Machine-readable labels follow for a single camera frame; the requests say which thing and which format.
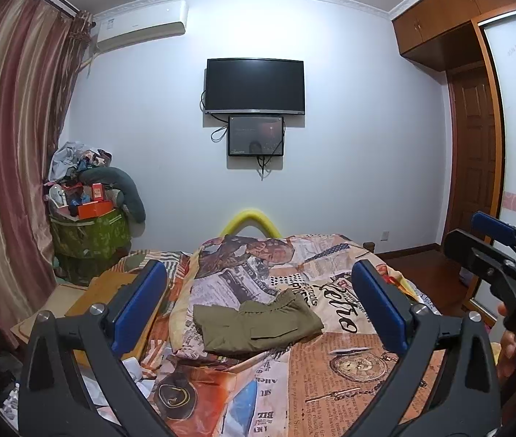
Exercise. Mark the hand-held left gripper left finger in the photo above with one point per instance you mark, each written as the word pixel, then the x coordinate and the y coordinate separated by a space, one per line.
pixel 139 309

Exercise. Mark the white air conditioner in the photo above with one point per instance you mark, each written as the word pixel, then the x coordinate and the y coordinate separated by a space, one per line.
pixel 142 27

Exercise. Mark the khaki pants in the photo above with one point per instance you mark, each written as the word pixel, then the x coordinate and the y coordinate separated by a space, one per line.
pixel 258 323

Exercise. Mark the person's right hand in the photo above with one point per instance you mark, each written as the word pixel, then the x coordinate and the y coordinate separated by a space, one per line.
pixel 509 350

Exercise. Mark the striped brown curtain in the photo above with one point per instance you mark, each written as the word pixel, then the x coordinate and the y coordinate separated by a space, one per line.
pixel 8 145

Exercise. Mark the printed blanket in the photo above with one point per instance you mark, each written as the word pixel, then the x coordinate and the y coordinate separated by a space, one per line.
pixel 249 391

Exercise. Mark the white wall socket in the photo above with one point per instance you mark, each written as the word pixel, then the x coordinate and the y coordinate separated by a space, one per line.
pixel 384 236

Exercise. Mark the brown wooden door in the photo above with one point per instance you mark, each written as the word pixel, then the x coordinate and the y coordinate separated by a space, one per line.
pixel 476 159

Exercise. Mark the grey neck pillow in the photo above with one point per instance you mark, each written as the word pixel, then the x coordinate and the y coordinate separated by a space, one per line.
pixel 126 186

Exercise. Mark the yellow foam tube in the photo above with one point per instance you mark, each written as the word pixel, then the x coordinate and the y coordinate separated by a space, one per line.
pixel 251 216

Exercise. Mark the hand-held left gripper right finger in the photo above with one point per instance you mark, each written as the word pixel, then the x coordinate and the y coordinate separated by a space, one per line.
pixel 378 309

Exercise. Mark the black wall television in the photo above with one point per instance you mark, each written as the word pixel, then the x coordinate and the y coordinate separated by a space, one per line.
pixel 255 86

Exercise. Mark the small wall monitor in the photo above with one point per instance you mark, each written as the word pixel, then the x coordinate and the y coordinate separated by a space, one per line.
pixel 255 136

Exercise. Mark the pile of clothes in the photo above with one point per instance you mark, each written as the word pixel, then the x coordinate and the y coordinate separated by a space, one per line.
pixel 74 159

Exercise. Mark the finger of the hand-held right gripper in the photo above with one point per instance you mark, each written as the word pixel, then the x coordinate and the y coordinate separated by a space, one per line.
pixel 472 250
pixel 494 227

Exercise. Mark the wooden lap board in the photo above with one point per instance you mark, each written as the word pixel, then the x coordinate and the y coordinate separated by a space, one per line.
pixel 108 286

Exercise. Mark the orange box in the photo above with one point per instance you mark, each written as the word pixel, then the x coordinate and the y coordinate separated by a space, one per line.
pixel 96 209

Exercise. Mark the wooden overhead cabinet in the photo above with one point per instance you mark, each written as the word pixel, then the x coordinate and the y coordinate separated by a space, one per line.
pixel 444 22

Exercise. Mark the flat cardboard sheet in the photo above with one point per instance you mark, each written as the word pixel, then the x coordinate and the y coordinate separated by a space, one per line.
pixel 44 305

